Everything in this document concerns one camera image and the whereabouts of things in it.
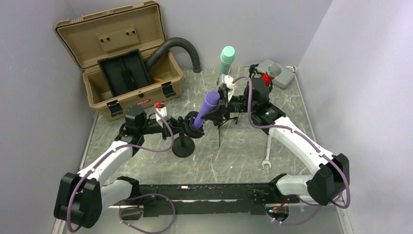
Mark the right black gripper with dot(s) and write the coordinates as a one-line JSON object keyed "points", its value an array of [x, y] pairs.
{"points": [[216, 116]]}

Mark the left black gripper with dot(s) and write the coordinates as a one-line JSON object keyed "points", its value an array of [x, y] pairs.
{"points": [[174, 126]]}

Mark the purple microphone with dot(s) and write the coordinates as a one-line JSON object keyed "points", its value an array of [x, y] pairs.
{"points": [[211, 100]]}

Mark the black round-base mic stand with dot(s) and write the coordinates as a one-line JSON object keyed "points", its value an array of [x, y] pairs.
{"points": [[184, 145]]}

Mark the black tripod mic stand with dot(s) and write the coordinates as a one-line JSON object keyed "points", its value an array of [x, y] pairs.
{"points": [[220, 129]]}

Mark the mint green microphone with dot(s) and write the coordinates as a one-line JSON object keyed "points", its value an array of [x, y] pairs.
{"points": [[227, 57]]}

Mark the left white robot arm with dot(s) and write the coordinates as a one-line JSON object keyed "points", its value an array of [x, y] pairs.
{"points": [[83, 196]]}

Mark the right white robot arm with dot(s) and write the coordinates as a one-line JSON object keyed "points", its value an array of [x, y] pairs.
{"points": [[329, 173]]}

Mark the red microphone silver grille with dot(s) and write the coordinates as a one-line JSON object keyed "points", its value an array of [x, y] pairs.
{"points": [[273, 71]]}

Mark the grey rectangular block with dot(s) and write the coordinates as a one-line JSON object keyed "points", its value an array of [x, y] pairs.
{"points": [[283, 80]]}

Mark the silver open-end wrench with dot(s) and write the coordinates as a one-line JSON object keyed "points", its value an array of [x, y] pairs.
{"points": [[266, 161]]}

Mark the black tray in case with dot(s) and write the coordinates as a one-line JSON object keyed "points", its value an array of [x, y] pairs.
{"points": [[125, 73]]}

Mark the tan plastic tool case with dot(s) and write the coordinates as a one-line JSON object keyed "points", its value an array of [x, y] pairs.
{"points": [[114, 33]]}

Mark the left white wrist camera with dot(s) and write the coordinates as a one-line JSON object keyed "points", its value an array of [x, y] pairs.
{"points": [[161, 112]]}

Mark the black tripod shock-mount stand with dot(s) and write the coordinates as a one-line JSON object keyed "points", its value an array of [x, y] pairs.
{"points": [[255, 73]]}

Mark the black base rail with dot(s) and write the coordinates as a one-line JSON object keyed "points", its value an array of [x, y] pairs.
{"points": [[198, 199]]}

